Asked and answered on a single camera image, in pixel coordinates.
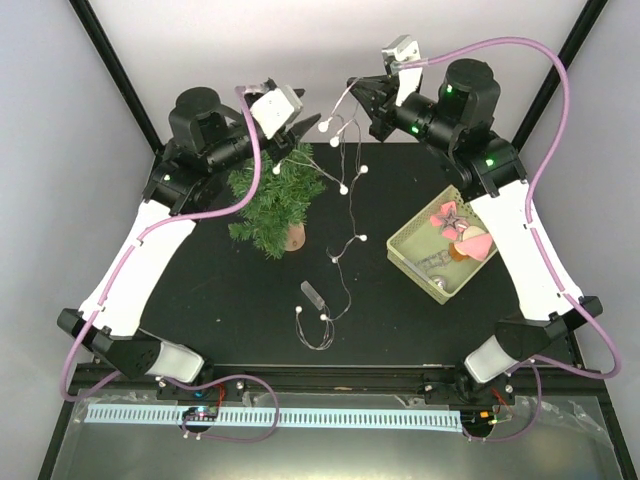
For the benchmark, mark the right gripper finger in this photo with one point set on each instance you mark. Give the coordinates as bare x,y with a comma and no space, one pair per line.
372,85
375,106

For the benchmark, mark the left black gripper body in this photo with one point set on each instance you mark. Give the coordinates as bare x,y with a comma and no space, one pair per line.
281,147

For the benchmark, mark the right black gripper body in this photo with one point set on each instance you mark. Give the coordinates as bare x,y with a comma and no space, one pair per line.
384,126

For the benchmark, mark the small green christmas tree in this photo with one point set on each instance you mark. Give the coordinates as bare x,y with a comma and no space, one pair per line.
280,202

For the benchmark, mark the green plastic basket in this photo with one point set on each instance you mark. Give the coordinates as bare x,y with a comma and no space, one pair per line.
419,251

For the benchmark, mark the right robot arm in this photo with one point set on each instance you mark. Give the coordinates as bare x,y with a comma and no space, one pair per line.
487,171

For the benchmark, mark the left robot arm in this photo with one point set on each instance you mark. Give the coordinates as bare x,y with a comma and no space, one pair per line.
208,138

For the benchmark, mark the pink star ornament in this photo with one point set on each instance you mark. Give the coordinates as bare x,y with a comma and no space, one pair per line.
451,225

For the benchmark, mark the clear battery box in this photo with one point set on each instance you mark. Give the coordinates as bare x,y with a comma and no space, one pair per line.
312,295

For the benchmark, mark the pink cone ornament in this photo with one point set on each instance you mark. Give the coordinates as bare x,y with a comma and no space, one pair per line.
475,244

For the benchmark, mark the small circuit board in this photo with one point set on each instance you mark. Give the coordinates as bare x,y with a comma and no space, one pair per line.
201,414

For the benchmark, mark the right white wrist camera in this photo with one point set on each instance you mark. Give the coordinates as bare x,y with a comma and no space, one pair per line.
398,58

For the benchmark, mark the black aluminium rail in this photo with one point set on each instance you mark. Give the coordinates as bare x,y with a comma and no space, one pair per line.
435,385

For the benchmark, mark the light blue slotted cable duct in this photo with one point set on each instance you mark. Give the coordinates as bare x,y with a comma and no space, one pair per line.
265,417

